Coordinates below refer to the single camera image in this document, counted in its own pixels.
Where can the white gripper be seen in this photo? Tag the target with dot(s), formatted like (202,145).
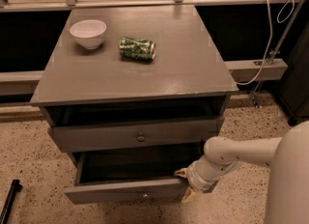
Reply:
(194,177)

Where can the grey drawer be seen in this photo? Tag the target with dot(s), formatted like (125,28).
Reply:
(132,173)
(71,139)

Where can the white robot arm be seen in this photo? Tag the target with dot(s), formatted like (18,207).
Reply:
(287,157)

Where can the grey top drawer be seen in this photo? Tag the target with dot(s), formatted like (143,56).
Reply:
(71,139)

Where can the grey wooden drawer cabinet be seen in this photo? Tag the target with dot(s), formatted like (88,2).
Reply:
(138,108)

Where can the crushed green soda can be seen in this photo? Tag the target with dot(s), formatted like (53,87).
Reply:
(137,49)

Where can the dark cabinet at right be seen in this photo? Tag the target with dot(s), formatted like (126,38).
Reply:
(295,91)

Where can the black bar on floor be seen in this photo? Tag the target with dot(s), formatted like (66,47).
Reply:
(5,214)

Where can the white ceramic bowl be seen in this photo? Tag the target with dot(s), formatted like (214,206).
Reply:
(89,33)

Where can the grey metal railing frame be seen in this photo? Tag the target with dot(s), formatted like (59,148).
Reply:
(145,1)

